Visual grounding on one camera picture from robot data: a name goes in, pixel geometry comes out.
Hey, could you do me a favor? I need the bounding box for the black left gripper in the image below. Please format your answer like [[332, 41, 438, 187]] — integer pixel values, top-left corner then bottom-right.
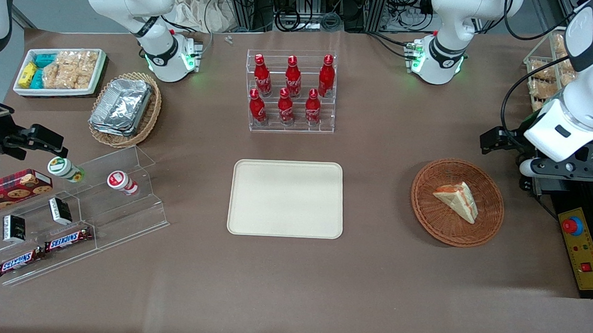
[[479, 125, 534, 157]]

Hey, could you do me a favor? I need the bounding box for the triangle sandwich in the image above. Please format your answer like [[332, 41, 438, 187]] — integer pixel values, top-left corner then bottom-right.
[[431, 180, 480, 225]]

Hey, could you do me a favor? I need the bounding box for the white rectangular snack tray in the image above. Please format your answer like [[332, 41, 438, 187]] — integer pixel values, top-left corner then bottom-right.
[[12, 45, 108, 101]]

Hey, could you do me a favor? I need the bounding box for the brown round wicker basket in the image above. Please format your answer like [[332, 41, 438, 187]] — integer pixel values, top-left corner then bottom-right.
[[408, 157, 507, 250]]

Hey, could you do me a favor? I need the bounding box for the light oval wicker basket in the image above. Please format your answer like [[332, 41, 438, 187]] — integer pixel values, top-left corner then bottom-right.
[[87, 70, 164, 151]]

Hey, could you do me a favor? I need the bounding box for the beige rectangular tray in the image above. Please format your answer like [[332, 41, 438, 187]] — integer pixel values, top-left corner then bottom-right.
[[226, 158, 347, 240]]

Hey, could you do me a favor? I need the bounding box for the green capped yogurt bottle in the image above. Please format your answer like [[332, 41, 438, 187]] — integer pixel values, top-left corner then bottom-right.
[[46, 156, 86, 184]]

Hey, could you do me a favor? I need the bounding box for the red cookie box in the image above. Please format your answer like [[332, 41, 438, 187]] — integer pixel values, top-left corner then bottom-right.
[[0, 167, 55, 222]]

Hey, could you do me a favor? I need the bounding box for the teal snack packet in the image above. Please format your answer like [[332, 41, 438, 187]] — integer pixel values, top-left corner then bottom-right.
[[33, 52, 58, 70], [29, 68, 47, 90]]

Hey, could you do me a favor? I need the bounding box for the small black white carton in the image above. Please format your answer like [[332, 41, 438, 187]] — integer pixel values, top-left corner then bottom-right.
[[47, 197, 75, 227], [1, 214, 28, 244]]

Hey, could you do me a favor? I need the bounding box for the yellow snack packet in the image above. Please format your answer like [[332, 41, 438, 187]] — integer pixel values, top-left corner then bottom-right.
[[17, 62, 39, 90]]

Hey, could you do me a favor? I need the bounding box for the clear bag of rice crackers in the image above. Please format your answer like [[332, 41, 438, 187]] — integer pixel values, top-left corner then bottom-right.
[[41, 48, 100, 91]]

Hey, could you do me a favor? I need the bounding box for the stack of foil trays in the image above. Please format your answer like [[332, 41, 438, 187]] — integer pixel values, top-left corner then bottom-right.
[[88, 77, 154, 139]]

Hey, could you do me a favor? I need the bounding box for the red capped yogurt bottle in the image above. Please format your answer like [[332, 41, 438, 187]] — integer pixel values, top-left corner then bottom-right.
[[106, 170, 141, 197]]

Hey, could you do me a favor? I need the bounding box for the snickers chocolate bar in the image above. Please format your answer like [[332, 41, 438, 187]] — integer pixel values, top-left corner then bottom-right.
[[0, 246, 46, 280], [43, 224, 95, 256]]

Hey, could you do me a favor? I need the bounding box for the clear acrylic stepped display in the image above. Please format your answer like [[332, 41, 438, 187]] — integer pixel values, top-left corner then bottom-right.
[[0, 139, 174, 294]]

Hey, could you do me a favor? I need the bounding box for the white power strip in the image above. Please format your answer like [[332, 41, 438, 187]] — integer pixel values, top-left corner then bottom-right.
[[379, 6, 435, 35]]

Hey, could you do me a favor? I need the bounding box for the yellow emergency stop box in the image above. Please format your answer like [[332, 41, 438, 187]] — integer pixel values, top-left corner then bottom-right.
[[554, 206, 593, 292]]

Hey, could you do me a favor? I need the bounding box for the red cola bottle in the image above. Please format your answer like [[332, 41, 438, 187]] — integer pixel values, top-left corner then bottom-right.
[[284, 55, 304, 99], [304, 88, 323, 127], [248, 88, 270, 126], [252, 53, 275, 98], [317, 54, 337, 99], [276, 87, 297, 127]]

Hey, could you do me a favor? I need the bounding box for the beige crumpled cloth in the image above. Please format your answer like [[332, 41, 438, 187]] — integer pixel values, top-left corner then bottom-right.
[[168, 0, 235, 35]]

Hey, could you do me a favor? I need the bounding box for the clear acrylic bottle rack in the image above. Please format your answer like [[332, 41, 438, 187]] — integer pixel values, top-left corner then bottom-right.
[[242, 47, 339, 136]]

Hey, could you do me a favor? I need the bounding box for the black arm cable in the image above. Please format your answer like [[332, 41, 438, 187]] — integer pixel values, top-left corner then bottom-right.
[[498, 43, 591, 150]]

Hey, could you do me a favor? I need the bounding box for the wire basket of pastries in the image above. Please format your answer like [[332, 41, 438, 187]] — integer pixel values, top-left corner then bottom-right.
[[521, 30, 583, 116]]

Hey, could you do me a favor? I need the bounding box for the black cable bundle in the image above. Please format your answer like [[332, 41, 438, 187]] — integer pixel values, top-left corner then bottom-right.
[[271, 0, 346, 36]]

